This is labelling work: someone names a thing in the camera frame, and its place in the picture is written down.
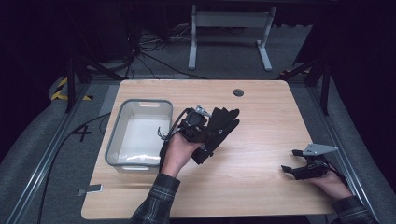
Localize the person's left hand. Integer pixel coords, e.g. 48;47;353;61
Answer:
160;132;204;178

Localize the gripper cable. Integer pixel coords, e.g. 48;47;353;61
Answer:
157;106;192;143
324;160;348;189

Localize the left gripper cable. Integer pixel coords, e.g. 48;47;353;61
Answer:
157;106;192;143

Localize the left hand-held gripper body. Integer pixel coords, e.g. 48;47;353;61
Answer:
178;105;213;144

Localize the white metal desk frame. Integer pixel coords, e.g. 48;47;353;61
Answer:
188;4;277;72

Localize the tangle of floor cables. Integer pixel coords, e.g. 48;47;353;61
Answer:
125;22;208;80

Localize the black metal stand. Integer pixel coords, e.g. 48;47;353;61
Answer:
279;58;332;117
64;55;126;114

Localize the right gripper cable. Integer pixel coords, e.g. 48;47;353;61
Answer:
324;160;348;189

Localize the person's right hand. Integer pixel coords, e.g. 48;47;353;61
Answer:
310;170;355;202

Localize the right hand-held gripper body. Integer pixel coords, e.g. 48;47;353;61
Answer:
290;142;339;181

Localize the grey metal table clamp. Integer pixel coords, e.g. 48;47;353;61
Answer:
78;184;104;197

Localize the white plastic bin grey rim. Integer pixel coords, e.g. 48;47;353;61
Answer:
105;98;174;175

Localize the black floor cable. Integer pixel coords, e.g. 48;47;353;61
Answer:
36;111;112;224

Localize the aluminium floor rail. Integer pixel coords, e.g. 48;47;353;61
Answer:
306;83;381;224
5;83;92;224

